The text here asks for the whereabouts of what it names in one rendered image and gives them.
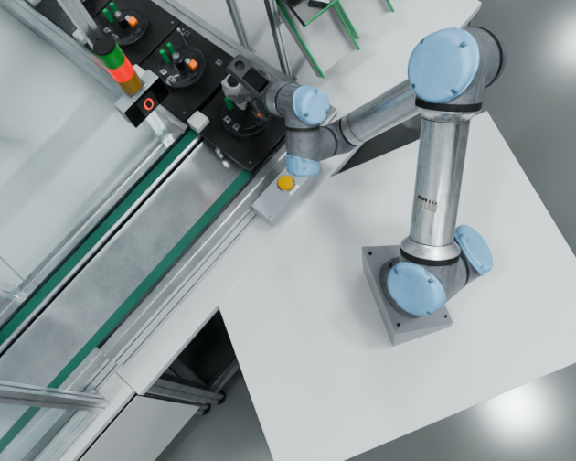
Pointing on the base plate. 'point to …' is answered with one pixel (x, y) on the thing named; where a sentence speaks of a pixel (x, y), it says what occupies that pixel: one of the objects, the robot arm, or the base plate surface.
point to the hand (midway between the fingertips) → (232, 82)
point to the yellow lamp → (131, 84)
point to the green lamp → (113, 58)
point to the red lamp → (122, 71)
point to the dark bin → (305, 14)
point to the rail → (195, 263)
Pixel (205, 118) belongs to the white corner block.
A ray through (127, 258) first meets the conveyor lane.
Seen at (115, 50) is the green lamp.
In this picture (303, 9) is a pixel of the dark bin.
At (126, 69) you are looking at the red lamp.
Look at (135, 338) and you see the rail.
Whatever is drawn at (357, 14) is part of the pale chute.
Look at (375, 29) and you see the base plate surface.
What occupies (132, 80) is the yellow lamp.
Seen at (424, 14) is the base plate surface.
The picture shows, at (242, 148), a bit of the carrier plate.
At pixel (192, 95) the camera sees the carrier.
